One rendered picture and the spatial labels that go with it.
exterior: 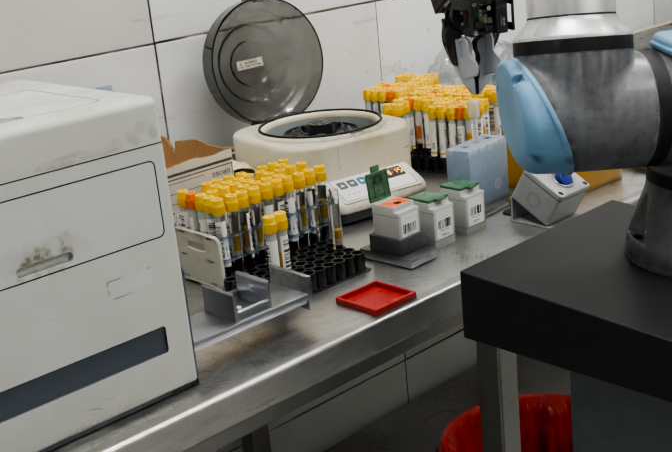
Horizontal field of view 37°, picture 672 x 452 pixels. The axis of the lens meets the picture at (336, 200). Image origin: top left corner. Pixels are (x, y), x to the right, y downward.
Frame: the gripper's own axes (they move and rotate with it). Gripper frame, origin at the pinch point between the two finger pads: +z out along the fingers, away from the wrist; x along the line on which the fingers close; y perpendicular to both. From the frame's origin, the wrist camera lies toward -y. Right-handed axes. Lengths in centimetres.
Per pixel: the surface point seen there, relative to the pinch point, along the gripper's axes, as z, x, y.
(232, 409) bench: 16, -53, 46
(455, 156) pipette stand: 7.4, -8.6, 9.6
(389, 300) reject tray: 15.1, -30.3, 33.7
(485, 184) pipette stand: 12.4, -4.3, 10.0
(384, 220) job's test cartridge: 10.1, -24.9, 21.0
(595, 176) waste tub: 15.0, 14.2, 10.3
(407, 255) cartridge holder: 14.4, -23.3, 23.8
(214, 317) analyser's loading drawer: 11, -52, 36
